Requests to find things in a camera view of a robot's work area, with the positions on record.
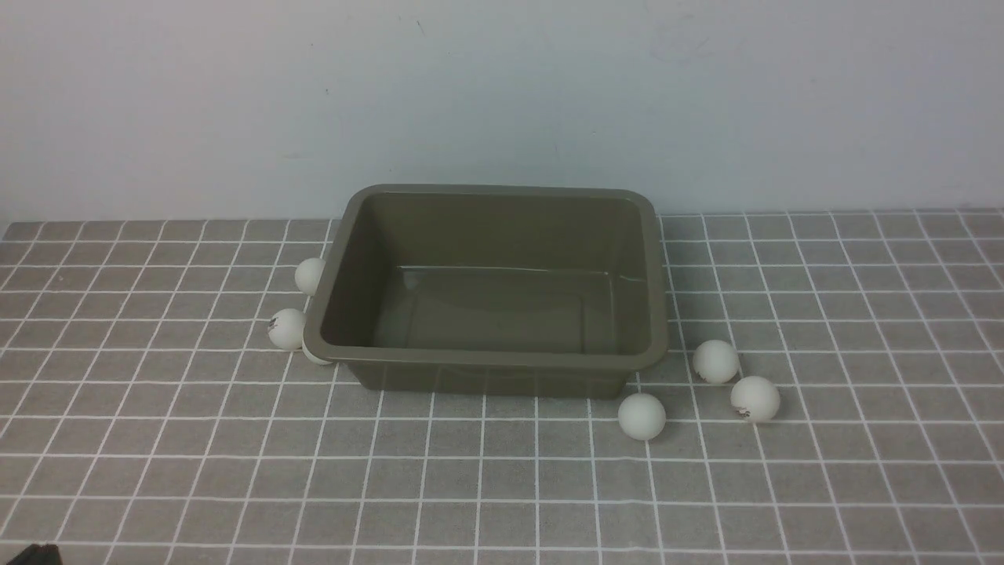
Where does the grey white checked tablecloth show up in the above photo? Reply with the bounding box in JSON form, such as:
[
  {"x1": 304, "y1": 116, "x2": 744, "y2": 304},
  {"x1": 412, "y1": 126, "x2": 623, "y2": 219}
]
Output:
[{"x1": 1, "y1": 209, "x2": 1003, "y2": 564}]

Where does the black object bottom left corner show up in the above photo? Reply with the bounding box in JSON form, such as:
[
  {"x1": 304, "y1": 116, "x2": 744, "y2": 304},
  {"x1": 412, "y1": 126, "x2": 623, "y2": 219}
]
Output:
[{"x1": 6, "y1": 544, "x2": 64, "y2": 565}]

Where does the olive green plastic bin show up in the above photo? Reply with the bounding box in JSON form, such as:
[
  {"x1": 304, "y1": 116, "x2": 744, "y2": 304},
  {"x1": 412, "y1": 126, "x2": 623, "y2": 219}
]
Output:
[{"x1": 304, "y1": 184, "x2": 668, "y2": 399}]

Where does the white ball printed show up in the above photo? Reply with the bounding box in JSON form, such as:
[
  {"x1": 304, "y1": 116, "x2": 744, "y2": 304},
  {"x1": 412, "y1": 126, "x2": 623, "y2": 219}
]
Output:
[
  {"x1": 267, "y1": 308, "x2": 306, "y2": 351},
  {"x1": 730, "y1": 375, "x2": 781, "y2": 423}
]

